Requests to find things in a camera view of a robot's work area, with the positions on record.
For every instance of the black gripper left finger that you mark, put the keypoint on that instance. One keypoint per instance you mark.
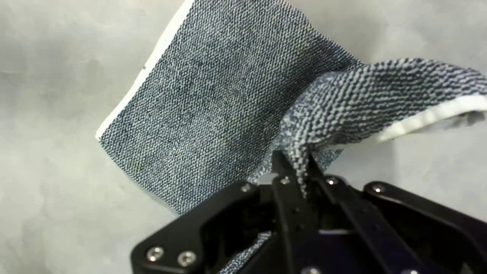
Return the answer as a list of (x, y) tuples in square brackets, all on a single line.
[(253, 229)]

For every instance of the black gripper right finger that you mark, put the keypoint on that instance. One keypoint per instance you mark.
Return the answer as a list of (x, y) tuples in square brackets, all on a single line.
[(396, 229)]

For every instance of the blue-grey towel white trim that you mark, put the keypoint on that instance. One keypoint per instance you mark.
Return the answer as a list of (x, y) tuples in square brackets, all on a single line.
[(229, 101)]

